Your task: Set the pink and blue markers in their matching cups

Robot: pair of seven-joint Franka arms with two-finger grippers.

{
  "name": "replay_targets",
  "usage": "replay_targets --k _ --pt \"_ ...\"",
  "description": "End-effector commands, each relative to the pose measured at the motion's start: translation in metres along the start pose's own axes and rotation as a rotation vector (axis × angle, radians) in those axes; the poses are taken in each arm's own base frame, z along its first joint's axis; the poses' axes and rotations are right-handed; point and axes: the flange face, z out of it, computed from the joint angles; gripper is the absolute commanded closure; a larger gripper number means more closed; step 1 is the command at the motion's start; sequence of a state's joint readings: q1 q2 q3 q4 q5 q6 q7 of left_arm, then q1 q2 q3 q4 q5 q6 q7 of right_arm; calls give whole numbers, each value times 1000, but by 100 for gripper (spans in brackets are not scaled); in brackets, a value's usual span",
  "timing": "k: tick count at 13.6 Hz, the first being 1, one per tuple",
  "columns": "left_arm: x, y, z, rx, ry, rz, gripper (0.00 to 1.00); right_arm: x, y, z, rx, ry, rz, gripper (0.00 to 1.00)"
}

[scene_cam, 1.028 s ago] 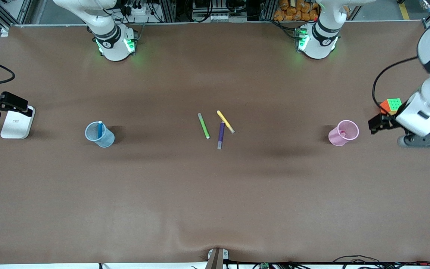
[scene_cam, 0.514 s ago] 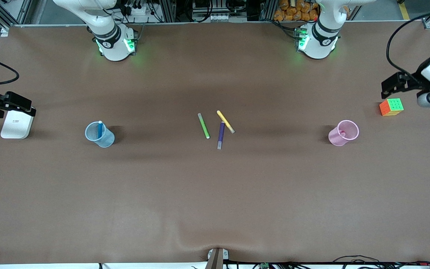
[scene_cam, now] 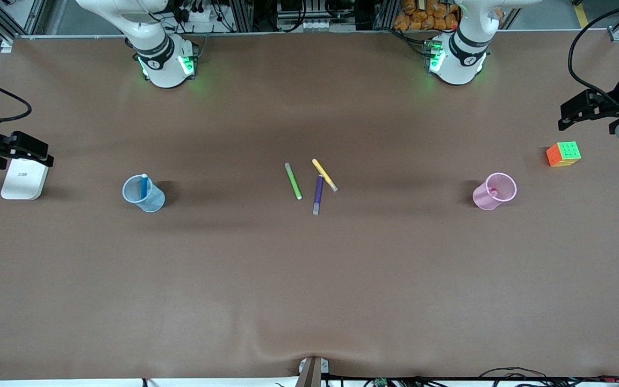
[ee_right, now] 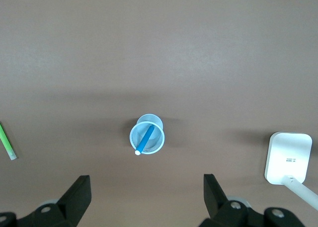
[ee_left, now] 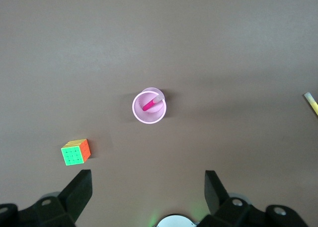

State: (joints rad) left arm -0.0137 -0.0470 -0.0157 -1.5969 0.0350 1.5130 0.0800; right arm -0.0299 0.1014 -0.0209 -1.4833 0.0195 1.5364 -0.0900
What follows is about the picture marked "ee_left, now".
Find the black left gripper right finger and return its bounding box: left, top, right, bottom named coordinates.
left=198, top=170, right=269, bottom=227

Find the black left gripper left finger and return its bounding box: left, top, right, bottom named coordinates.
left=18, top=169, right=93, bottom=227

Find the pink marker pen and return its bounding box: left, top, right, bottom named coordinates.
left=142, top=94, right=163, bottom=112

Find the colourful puzzle cube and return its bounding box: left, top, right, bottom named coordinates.
left=61, top=138, right=91, bottom=166

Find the pink mesh cup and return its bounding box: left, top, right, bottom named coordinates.
left=132, top=87, right=167, bottom=125

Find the yellow marker pen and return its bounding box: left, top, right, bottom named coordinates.
left=303, top=91, right=318, bottom=117

